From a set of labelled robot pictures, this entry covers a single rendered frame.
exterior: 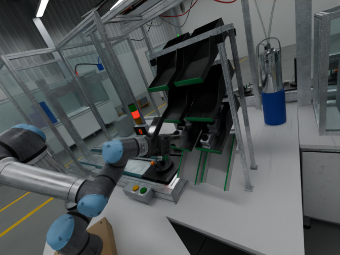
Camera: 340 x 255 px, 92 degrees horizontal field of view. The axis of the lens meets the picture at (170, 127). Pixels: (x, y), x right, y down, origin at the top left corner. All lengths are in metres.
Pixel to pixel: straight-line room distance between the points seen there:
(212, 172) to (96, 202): 0.57
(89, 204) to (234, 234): 0.62
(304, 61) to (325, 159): 0.77
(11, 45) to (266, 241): 9.19
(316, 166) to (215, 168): 0.76
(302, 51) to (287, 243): 1.34
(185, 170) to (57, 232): 0.64
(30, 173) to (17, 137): 0.19
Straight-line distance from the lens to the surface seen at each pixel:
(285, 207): 0.99
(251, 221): 0.93
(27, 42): 9.31
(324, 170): 1.48
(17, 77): 1.62
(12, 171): 0.71
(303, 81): 1.79
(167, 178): 1.07
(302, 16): 1.71
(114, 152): 0.57
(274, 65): 1.42
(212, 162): 0.91
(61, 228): 0.91
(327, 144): 1.36
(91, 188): 0.59
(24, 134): 0.83
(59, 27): 9.82
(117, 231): 1.15
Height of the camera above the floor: 1.64
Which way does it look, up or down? 23 degrees down
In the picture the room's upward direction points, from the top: 21 degrees counter-clockwise
